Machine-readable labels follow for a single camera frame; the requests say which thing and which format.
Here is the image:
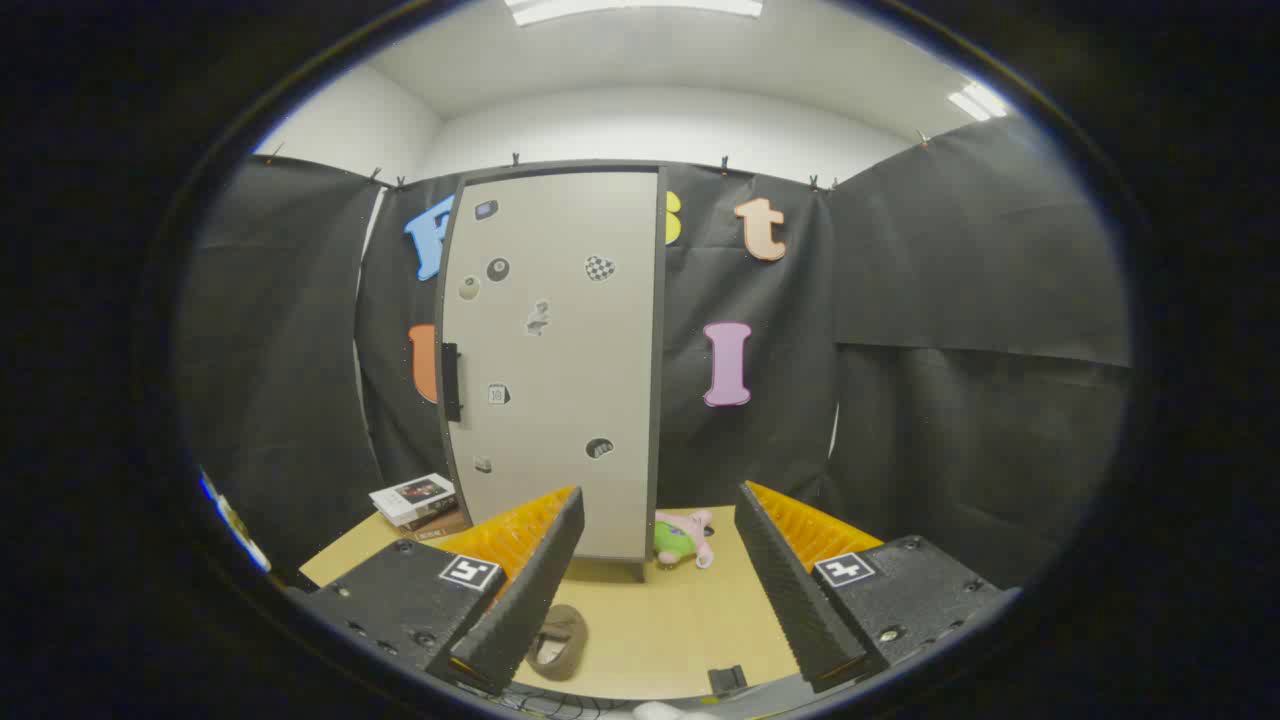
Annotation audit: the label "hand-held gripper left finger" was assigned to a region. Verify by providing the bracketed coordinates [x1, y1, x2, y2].
[290, 486, 586, 696]

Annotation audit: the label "long ceiling light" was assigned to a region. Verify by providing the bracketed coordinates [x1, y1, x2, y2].
[504, 0, 764, 27]

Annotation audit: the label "pink and green plush toy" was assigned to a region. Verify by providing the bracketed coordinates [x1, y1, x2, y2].
[654, 509, 717, 570]

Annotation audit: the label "black backdrop cloth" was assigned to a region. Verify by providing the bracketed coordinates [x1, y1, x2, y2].
[175, 115, 1136, 601]

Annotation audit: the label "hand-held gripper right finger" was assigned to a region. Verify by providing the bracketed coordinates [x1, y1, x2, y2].
[734, 481, 1022, 695]

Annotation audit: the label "small ceiling light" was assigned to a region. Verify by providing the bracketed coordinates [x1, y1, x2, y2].
[947, 81, 1010, 122]

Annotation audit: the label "brown book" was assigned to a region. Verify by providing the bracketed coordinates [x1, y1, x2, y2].
[400, 508, 472, 543]

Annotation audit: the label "blue and white packets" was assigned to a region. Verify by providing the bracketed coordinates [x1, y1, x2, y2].
[197, 468, 272, 574]

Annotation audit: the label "brown fuzzy shoe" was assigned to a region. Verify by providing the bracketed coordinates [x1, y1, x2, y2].
[526, 603, 590, 682]

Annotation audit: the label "grey shoe cabinet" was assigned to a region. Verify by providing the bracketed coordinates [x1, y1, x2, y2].
[435, 160, 669, 583]

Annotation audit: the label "row of black cloth clips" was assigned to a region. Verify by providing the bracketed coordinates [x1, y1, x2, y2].
[262, 128, 931, 193]

